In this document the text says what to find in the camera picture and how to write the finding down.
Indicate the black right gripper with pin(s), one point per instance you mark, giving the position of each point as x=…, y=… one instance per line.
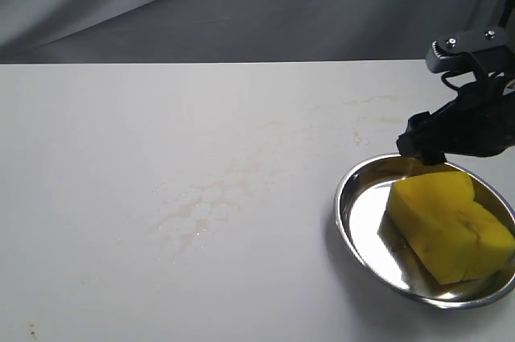
x=484, y=129

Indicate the yellow sponge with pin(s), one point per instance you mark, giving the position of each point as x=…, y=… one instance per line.
x=455, y=238

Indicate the orange liquid spill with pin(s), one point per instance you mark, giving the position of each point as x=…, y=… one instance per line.
x=253, y=165

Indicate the stainless steel round tray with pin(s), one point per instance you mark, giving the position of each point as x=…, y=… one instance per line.
x=375, y=243

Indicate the grey fabric backdrop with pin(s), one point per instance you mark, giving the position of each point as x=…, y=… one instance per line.
x=200, y=31

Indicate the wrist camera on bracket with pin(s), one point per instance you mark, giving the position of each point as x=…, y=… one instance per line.
x=484, y=52

